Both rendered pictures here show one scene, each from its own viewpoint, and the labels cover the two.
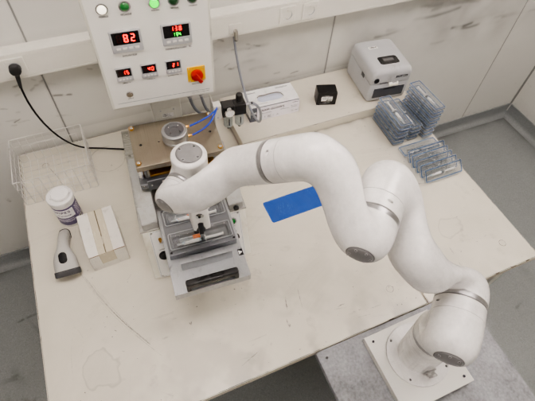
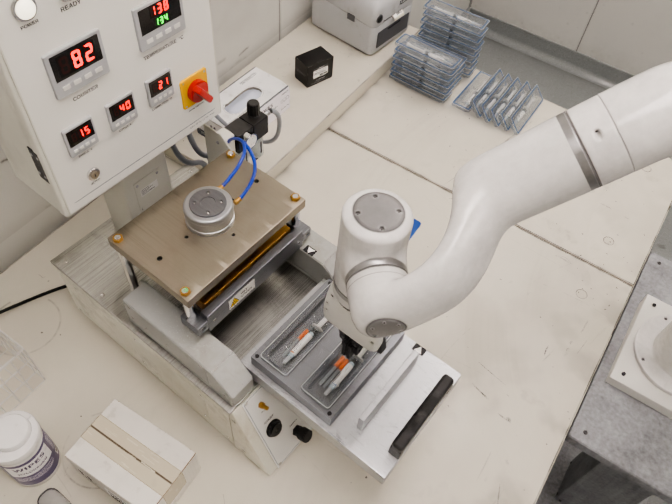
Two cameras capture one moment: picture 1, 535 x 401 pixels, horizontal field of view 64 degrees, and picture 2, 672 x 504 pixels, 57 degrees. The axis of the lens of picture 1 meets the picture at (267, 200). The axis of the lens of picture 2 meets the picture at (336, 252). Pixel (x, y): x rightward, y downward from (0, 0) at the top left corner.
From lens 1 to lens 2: 0.60 m
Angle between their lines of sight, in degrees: 20
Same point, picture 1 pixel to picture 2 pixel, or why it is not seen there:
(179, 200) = (433, 301)
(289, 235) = not seen: hidden behind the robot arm
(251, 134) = not seen: hidden behind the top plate
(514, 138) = (495, 50)
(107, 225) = (136, 437)
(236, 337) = (457, 484)
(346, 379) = (629, 445)
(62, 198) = (24, 437)
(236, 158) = (521, 173)
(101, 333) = not seen: outside the picture
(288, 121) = (287, 127)
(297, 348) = (543, 445)
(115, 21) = (52, 27)
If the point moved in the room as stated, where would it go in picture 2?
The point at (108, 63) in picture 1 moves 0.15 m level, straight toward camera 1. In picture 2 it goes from (49, 124) to (132, 176)
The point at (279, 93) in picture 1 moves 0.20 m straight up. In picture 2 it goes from (252, 89) to (248, 20)
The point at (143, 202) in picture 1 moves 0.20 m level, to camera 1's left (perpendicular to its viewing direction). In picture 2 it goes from (213, 357) to (86, 413)
